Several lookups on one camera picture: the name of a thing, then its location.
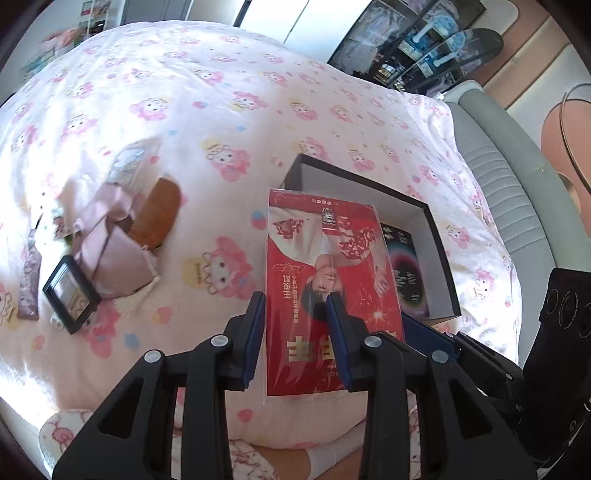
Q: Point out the white wardrobe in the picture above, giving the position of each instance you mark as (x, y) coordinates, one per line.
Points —
(295, 18)

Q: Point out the colourful wall shelf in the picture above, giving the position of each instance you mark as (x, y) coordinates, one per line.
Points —
(92, 14)

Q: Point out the red photo card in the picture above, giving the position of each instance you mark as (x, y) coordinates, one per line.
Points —
(295, 277)

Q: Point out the clear plastic package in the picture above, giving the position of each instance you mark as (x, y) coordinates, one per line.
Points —
(129, 161)

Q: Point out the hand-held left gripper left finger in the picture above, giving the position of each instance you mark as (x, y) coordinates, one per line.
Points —
(254, 341)

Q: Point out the person's leg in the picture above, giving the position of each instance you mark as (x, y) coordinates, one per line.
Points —
(286, 466)

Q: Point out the pink cloth pouch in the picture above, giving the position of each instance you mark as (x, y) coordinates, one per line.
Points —
(120, 258)

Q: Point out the grey padded headboard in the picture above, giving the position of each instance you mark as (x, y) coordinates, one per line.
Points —
(508, 184)

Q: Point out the wooden comb with tassel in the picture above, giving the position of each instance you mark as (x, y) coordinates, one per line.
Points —
(157, 212)

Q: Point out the round glass side table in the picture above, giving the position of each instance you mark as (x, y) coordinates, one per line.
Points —
(577, 138)

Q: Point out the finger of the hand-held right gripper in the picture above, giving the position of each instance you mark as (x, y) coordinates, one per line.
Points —
(425, 332)

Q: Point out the black screen protector box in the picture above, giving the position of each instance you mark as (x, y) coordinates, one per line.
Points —
(406, 267)

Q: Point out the pink patterned bookmark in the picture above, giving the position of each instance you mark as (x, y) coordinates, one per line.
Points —
(28, 277)

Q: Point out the black glass display cabinet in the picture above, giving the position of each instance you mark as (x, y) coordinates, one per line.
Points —
(415, 46)

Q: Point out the pink cartoon printed blanket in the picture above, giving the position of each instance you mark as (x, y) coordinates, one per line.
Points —
(231, 115)

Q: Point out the black cardboard shoebox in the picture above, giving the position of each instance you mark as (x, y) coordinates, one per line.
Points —
(332, 184)

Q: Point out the black framed display box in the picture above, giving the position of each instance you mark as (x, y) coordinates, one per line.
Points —
(69, 295)

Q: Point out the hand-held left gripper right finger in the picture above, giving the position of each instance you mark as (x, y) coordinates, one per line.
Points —
(344, 346)

